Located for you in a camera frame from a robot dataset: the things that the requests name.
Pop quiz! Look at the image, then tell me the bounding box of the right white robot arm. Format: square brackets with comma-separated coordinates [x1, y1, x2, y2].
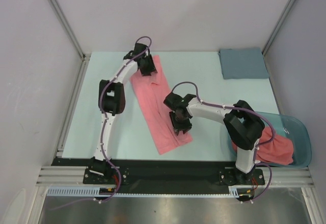
[164, 97, 265, 184]

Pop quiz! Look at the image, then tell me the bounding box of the folded blue-grey t-shirt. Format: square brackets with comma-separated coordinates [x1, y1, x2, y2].
[219, 47, 269, 79]

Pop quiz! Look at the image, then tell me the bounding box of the pink t-shirt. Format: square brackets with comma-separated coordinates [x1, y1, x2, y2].
[130, 55, 193, 155]
[230, 127, 295, 165]

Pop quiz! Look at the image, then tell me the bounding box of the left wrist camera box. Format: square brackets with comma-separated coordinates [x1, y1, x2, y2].
[133, 43, 149, 55]

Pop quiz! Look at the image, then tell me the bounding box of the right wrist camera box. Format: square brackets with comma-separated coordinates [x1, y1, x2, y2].
[164, 92, 196, 111]

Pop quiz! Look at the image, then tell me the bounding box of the teal plastic basin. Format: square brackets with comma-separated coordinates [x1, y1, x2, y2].
[226, 111, 313, 169]

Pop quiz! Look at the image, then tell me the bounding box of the crumpled pink t-shirt in basin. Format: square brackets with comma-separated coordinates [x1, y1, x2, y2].
[230, 127, 295, 165]

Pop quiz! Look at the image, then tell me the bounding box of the aluminium frame post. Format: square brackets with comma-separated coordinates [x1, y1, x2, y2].
[48, 0, 85, 60]
[262, 0, 297, 56]

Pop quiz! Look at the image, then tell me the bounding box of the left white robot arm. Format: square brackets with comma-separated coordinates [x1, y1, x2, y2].
[88, 51, 157, 183]

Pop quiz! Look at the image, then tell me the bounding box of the white slotted cable duct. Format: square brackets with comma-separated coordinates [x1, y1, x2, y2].
[47, 185, 258, 199]

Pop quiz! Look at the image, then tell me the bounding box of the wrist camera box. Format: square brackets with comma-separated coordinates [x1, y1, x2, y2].
[133, 43, 149, 55]
[164, 92, 196, 111]

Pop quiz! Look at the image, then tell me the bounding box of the left aluminium frame post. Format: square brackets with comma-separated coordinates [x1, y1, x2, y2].
[48, 0, 85, 60]

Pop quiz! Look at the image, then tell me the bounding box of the right aluminium frame post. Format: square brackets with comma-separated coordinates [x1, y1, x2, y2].
[262, 0, 297, 56]

